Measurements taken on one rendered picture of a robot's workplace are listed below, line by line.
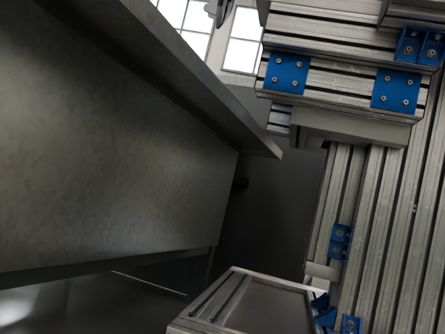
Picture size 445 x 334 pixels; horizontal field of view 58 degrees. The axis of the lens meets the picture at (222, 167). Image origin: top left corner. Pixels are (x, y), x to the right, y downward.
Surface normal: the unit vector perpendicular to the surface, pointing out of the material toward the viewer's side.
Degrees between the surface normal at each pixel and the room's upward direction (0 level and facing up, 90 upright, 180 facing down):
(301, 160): 90
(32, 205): 90
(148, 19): 90
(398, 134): 90
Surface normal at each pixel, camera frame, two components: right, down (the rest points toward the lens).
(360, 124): -0.16, -0.11
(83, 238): 0.93, 0.19
